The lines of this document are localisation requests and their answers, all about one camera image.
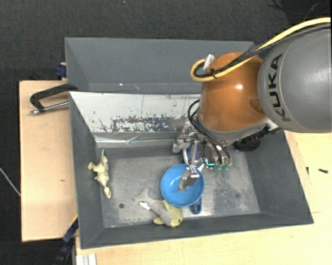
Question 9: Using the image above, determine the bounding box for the dark blue handle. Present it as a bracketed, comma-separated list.
[189, 197, 204, 216]

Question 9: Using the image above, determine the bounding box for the blue and white round object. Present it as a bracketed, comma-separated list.
[182, 143, 205, 167]

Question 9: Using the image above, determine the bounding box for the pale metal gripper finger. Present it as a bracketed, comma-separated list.
[185, 168, 201, 190]
[178, 167, 192, 192]

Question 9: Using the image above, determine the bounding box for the pale wood board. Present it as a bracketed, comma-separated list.
[16, 78, 80, 242]

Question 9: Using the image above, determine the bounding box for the grey metal bin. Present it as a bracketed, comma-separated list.
[64, 28, 315, 250]

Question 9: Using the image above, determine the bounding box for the black cylinder on white bracket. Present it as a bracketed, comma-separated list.
[233, 122, 282, 154]

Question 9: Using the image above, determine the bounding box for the pale yellow toy dinosaur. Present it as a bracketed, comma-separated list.
[86, 148, 113, 200]

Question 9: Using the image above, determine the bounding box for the grey and yellow plush shark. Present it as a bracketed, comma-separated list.
[131, 186, 185, 230]

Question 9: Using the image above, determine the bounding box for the blue plastic bowl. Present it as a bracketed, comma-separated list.
[159, 163, 206, 209]

